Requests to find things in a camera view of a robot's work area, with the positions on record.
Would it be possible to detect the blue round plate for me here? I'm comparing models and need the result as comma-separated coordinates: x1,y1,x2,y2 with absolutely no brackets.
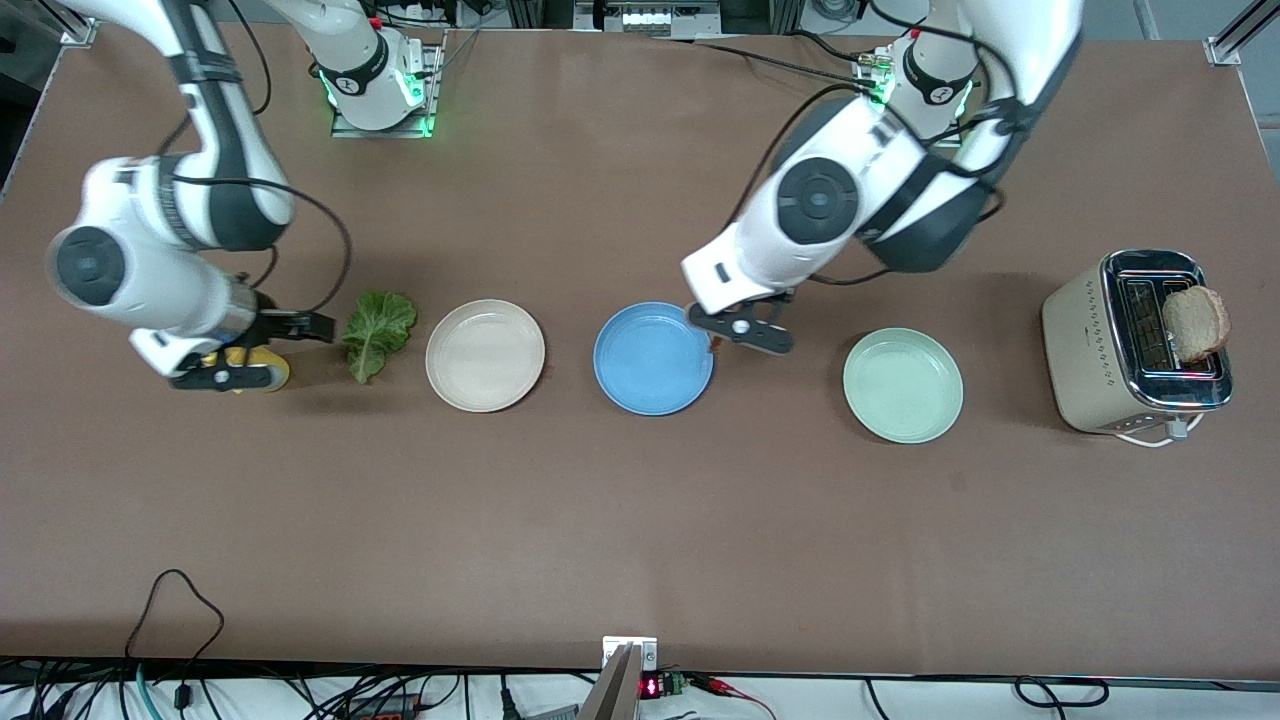
593,302,715,416

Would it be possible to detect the black coiled floor cable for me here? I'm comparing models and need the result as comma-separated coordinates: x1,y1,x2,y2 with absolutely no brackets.
1014,676,1110,709

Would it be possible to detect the yellow squeeze bottle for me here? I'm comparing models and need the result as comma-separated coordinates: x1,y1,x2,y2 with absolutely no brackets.
200,344,292,394

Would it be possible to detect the black cable across table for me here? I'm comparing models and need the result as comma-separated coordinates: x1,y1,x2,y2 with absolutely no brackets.
640,30,886,89

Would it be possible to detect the aluminium corner profile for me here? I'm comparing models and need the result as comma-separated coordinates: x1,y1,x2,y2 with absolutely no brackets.
1204,0,1280,67

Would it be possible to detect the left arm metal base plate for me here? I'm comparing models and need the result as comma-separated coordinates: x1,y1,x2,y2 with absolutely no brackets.
857,48,965,149

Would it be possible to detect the red clip lead wire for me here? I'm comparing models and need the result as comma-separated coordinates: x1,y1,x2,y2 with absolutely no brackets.
688,674,778,720

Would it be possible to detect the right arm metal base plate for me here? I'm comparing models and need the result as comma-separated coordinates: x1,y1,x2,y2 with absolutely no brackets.
331,30,447,139

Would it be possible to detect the thin black looped cable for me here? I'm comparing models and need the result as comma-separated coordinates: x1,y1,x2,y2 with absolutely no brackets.
124,569,226,663

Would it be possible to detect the white toaster cord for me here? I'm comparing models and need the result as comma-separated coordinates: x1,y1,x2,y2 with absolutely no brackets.
1114,416,1203,448

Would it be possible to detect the green lettuce leaf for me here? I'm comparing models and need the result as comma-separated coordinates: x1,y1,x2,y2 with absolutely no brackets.
342,290,418,384

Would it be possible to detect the beige round plate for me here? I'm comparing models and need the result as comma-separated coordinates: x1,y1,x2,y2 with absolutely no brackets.
425,299,547,413

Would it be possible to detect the grey electronics box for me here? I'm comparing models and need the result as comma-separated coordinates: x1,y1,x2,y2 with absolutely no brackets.
574,0,723,38

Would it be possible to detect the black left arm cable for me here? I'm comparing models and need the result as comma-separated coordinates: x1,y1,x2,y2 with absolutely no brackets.
733,0,1033,288

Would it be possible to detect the grey metal camera bracket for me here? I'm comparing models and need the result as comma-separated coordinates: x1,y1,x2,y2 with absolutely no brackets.
578,636,659,720

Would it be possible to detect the beige chrome toaster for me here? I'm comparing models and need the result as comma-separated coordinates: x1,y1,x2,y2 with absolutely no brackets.
1042,249,1234,436

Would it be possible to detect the pale green round plate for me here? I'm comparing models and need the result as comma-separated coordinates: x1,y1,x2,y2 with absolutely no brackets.
842,328,965,444

